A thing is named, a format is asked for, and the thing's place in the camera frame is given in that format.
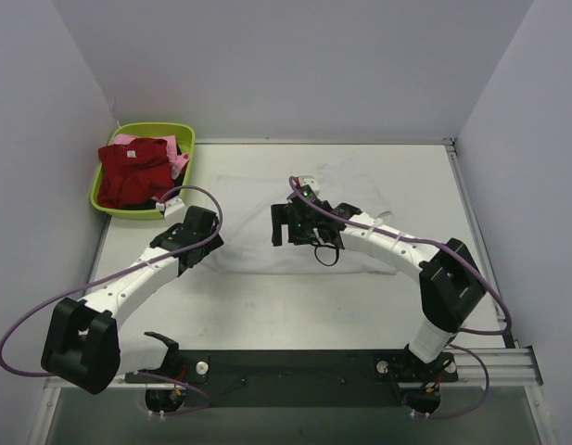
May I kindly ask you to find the red t shirt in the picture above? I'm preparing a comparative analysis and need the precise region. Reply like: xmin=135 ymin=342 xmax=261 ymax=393
xmin=97 ymin=138 xmax=168 ymax=210

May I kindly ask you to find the aluminium front rail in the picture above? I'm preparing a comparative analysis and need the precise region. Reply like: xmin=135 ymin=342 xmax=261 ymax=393
xmin=381 ymin=346 xmax=543 ymax=388

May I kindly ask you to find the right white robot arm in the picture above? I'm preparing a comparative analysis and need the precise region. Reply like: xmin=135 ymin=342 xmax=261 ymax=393
xmin=271 ymin=186 xmax=485 ymax=364

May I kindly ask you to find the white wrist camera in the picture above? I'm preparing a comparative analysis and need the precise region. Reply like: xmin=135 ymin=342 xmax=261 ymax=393
xmin=295 ymin=175 xmax=321 ymax=196
xmin=155 ymin=196 xmax=185 ymax=220

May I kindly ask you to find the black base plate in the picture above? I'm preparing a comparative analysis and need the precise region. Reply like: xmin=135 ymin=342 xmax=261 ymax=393
xmin=125 ymin=350 xmax=458 ymax=408

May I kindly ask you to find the pink t shirt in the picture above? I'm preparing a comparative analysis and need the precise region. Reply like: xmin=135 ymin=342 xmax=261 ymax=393
xmin=112 ymin=133 xmax=190 ymax=179

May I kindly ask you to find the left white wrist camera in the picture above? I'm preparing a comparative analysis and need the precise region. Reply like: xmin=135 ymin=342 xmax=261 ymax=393
xmin=155 ymin=196 xmax=185 ymax=220

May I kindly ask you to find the black t shirt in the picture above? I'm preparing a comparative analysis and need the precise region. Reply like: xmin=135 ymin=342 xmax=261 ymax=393
xmin=148 ymin=135 xmax=190 ymax=208

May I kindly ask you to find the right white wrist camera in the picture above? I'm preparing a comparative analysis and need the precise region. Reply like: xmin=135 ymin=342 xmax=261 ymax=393
xmin=295 ymin=175 xmax=321 ymax=196

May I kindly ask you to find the white t shirt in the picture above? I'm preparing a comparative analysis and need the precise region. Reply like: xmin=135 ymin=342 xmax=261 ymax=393
xmin=204 ymin=156 xmax=397 ymax=275

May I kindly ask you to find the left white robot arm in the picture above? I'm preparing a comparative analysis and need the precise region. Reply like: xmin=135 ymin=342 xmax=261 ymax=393
xmin=41 ymin=206 xmax=223 ymax=394

